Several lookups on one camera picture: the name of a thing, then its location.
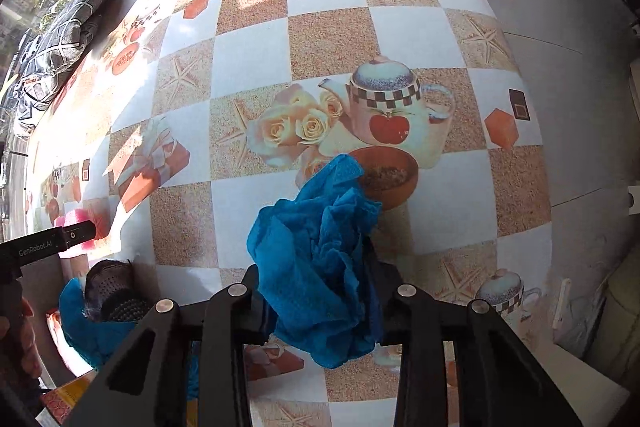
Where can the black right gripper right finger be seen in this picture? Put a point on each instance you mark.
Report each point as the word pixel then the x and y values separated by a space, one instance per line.
pixel 500 382

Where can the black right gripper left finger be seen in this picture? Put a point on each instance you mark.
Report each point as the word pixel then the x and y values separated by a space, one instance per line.
pixel 144 383

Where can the blue crinkled scrunchie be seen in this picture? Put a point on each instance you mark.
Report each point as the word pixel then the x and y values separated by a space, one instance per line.
pixel 312 269

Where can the pink sponge block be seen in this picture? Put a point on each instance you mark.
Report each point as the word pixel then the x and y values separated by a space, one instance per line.
pixel 85 228

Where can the blue mesh fabric item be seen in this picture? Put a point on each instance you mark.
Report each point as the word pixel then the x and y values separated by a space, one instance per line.
pixel 98 312

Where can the red patterned box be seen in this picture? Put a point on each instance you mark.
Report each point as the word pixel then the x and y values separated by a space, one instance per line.
pixel 59 402

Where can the navy grid pattern pillow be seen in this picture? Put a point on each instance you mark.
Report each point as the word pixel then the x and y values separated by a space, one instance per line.
pixel 51 59

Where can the checkered printed tablecloth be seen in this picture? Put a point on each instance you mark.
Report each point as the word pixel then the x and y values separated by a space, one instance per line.
pixel 184 118

